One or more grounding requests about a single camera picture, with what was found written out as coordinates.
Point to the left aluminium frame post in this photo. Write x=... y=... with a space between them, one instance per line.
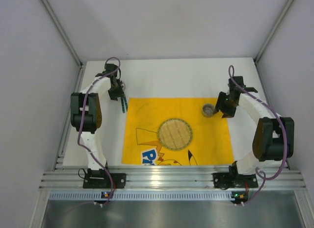
x=61 y=31

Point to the speckled ceramic cup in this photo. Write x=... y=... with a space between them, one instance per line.
x=208 y=110

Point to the green handled fork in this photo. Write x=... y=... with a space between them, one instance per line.
x=125 y=104

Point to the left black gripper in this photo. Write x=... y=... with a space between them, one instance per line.
x=117 y=94

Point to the aluminium front rail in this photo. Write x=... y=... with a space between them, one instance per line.
x=167 y=178

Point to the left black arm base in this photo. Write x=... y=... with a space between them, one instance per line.
x=103 y=182

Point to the round woven bamboo plate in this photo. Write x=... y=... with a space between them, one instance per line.
x=175 y=134

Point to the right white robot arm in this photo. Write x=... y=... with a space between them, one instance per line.
x=274 y=135

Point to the perforated metal cable duct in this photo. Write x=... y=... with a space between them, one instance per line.
x=147 y=196

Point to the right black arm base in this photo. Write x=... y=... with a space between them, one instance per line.
x=225 y=181

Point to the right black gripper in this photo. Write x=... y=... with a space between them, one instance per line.
x=221 y=108

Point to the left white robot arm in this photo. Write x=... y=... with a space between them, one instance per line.
x=86 y=114

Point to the aluminium frame post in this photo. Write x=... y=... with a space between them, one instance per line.
x=274 y=29
x=61 y=31

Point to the yellow cartoon print cloth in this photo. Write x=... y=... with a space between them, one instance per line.
x=211 y=143

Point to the right aluminium frame post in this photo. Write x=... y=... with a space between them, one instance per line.
x=274 y=29

